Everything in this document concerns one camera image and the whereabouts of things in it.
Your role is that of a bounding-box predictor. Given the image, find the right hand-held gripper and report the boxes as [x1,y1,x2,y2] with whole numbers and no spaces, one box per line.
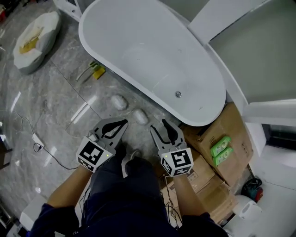
[149,118,194,178]

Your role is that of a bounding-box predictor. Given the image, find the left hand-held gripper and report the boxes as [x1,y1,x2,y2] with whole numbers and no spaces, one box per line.
[76,118,129,173]

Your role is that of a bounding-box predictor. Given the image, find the white bathtub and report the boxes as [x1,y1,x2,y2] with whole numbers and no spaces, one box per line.
[78,0,227,127]

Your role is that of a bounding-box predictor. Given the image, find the person's left forearm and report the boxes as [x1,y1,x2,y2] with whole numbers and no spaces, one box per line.
[47,165,93,209]

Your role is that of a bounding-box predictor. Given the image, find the person's right forearm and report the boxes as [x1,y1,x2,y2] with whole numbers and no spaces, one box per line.
[173,173,210,217]

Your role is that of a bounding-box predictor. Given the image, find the cardboard box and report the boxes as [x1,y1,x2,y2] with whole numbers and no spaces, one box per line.
[161,178,239,226]
[159,152,217,194]
[182,101,254,188]

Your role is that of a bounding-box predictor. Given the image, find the person's navy trousers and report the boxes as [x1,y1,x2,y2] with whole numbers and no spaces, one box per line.
[80,143,181,237]

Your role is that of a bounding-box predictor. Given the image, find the white power adapter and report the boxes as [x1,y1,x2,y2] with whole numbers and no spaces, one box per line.
[31,133,46,148]

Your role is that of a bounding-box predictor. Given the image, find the teal power tool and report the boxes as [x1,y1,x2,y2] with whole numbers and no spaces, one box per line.
[241,177,264,204]

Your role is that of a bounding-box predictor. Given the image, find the person's navy shirt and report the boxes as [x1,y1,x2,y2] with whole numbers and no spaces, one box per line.
[29,202,229,237]

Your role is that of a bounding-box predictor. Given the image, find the dark wooden stool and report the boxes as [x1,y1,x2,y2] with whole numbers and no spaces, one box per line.
[0,136,13,171]

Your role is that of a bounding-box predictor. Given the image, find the toilet paper roll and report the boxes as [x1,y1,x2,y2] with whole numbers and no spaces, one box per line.
[238,200,263,219]

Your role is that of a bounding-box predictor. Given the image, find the white box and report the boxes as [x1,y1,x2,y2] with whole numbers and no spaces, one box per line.
[19,194,47,232]

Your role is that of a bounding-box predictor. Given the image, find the black-framed window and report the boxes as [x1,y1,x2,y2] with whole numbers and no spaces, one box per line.
[261,124,296,146]

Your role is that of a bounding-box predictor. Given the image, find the white bag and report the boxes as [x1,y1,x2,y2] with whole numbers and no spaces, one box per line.
[12,11,61,75]

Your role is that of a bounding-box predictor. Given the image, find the white cabinet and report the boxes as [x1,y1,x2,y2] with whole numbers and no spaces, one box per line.
[53,0,81,21]

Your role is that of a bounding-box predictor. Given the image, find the white power strip with cable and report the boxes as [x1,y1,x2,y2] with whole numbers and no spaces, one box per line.
[11,111,79,169]

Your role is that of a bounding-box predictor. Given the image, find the yellow green tool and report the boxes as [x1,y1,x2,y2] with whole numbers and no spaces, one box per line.
[76,60,98,83]

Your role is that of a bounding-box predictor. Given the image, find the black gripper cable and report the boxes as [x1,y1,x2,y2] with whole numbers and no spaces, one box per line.
[80,182,91,223]
[159,175,183,229]

